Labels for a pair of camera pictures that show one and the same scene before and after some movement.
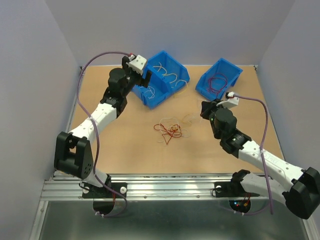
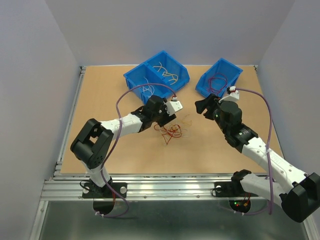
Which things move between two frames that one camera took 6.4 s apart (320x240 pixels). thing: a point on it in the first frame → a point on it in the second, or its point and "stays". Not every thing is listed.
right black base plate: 231,189 stays
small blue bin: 215,80 stays
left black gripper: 141,81 → 168,118
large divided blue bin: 169,77 stays
